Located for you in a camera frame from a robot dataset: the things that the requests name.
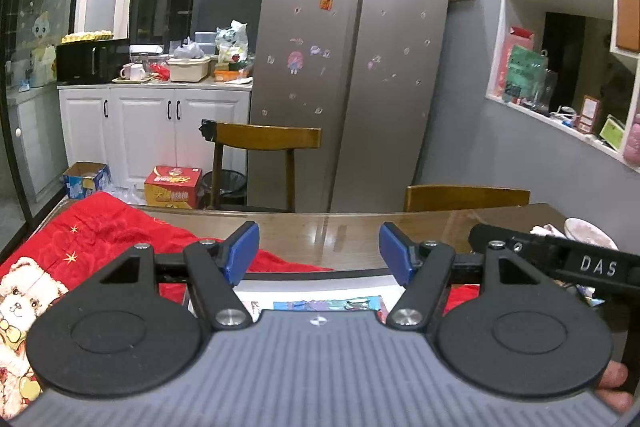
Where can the black cardboard box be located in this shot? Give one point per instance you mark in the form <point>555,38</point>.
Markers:
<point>320,293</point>

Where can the printed white plastic bag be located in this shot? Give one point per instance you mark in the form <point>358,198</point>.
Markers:
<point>232,42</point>

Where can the beige plastic basin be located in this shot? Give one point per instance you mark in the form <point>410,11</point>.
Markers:
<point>187,69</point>

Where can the pink mug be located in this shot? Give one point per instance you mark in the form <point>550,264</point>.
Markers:
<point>125,71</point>

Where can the white kitchen cabinet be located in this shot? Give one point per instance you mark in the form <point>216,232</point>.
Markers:
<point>145,132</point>

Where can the wooden chair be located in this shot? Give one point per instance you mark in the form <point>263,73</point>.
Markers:
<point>270,138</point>
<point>465,198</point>

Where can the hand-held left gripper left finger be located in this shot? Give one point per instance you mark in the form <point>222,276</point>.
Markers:
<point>240,254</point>

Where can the pink gift bag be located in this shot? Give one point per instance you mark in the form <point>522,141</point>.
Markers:
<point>520,36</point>

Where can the silver refrigerator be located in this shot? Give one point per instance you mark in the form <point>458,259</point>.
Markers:
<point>350,57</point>

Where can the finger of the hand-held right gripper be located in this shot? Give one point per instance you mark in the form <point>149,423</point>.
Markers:
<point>530,249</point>

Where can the grey plastic bag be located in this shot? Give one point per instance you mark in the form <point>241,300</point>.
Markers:
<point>187,49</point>

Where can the black wastebasket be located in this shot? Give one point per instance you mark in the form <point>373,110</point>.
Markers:
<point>225,189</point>

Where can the green card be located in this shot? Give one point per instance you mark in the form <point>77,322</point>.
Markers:
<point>612,133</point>

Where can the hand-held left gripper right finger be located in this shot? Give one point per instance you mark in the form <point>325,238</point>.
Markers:
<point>397,254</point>

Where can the sliding glass door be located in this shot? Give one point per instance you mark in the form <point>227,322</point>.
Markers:
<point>40,7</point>

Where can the tray of yellow balls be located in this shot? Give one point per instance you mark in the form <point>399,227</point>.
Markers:
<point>87,37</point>

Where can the brown box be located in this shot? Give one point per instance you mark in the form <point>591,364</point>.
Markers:
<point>629,24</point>

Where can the person's right hand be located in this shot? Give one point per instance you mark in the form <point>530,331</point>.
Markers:
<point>615,387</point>

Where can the white bowl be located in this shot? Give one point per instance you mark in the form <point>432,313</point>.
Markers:
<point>590,232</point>

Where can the pink jar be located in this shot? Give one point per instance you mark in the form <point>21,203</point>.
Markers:
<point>634,142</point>

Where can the green gift bag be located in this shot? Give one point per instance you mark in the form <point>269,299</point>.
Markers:
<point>525,74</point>

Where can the printed picture sheet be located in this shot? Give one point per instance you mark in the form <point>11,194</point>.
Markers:
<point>320,305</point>

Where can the small picture frame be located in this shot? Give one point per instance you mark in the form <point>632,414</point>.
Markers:
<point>590,114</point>

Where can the orange bowl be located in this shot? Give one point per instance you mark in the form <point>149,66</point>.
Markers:
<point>232,77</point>

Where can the blue white carton box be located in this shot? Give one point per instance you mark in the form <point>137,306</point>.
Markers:
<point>85,182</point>

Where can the white mug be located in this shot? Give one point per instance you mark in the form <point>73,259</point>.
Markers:
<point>138,72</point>

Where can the black microwave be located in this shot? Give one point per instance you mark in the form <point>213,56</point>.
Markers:
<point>85,62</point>

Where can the clear plastic storage box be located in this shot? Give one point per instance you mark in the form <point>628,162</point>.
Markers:
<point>205,39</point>

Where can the red carton box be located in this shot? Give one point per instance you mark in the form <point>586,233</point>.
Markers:
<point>172,189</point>

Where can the black fabric bundle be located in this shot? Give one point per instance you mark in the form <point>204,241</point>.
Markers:
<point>207,129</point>

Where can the red printed blanket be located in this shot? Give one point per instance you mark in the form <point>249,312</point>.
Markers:
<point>100,237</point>

